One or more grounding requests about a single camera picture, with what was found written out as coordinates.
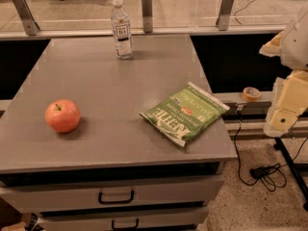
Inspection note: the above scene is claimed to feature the orange tape roll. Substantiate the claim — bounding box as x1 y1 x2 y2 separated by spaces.
243 87 261 102

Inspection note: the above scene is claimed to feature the black power cable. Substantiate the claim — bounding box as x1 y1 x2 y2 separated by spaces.
233 111 308 193

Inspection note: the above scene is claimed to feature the grey drawer cabinet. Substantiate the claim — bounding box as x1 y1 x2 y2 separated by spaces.
0 35 236 219

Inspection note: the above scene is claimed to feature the right metal railing bracket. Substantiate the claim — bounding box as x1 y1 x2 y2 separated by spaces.
216 0 234 31

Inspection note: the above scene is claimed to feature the black stand leg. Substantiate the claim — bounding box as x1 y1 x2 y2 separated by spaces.
273 138 308 212

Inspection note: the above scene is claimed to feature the green jalapeno chip bag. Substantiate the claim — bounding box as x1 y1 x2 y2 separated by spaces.
141 82 229 147

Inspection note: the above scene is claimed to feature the clear tea bottle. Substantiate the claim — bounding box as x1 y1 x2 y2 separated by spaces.
111 0 133 60

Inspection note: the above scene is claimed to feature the red apple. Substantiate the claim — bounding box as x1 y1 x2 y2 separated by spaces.
44 99 81 133

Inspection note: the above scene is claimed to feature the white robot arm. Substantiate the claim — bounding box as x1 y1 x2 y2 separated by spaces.
259 5 308 138

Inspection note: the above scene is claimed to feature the left metal railing bracket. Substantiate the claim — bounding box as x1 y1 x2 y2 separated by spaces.
12 0 40 36

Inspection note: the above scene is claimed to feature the black floor cable far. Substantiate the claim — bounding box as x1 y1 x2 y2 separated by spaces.
233 0 273 26

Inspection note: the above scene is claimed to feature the lower grey drawer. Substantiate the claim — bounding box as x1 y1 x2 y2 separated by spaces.
37 207 208 231

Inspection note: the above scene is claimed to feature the middle metal railing bracket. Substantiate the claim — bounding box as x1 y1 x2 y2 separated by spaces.
141 0 153 33

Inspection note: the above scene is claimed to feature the metal railing bracket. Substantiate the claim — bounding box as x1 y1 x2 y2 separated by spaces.
216 0 234 31
141 0 153 33
12 0 40 36

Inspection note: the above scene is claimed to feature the upper grey drawer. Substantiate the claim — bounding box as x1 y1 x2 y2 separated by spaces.
0 175 223 213

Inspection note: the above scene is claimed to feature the grey drawer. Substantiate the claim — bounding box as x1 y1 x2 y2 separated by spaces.
0 175 223 213
37 207 208 231

